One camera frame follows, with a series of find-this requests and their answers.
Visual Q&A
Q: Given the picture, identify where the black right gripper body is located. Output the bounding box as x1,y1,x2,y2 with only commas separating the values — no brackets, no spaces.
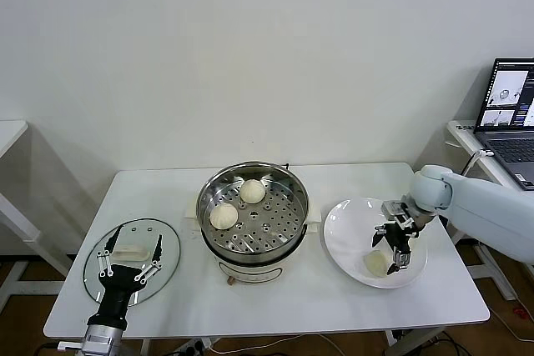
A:
385,222,414,253

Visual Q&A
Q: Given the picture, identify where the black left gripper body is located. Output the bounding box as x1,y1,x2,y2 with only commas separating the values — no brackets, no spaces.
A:
87,264,147,327

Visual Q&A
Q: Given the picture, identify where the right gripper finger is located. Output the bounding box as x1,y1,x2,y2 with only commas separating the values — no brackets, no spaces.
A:
386,249,412,277
370,225,389,248

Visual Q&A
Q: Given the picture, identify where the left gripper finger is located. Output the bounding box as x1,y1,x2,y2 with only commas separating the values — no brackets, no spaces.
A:
133,233,165,286
95,224,123,278

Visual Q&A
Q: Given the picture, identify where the glass lid with cream handle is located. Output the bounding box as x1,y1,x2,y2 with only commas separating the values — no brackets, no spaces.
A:
83,217,181,306

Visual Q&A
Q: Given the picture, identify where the white steamed baozi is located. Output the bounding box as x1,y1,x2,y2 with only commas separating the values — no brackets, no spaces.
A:
363,249,395,278
239,178,267,205
209,202,239,231

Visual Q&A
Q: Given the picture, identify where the perforated stainless steamer basket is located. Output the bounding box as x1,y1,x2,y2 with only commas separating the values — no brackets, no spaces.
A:
195,161,310,263

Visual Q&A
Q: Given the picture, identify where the white round plate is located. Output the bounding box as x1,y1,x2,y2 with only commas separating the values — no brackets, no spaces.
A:
322,197,429,289

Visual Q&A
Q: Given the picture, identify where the angled white table leg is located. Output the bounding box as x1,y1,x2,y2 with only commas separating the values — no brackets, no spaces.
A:
382,325,451,348

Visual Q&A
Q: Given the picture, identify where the white power strip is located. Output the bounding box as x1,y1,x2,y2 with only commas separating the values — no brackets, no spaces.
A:
177,338,212,355

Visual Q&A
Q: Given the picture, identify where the white laptop side table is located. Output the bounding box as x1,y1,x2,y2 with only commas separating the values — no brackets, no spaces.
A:
445,119,534,302

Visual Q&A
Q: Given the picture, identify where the grey open laptop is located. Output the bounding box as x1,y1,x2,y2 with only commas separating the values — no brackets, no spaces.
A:
474,58,534,193

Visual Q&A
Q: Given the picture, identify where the white empty side table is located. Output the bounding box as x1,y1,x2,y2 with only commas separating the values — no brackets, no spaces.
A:
0,119,75,315

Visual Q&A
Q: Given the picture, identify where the laptop charging cable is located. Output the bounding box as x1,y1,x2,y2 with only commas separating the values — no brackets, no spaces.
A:
460,148,496,177

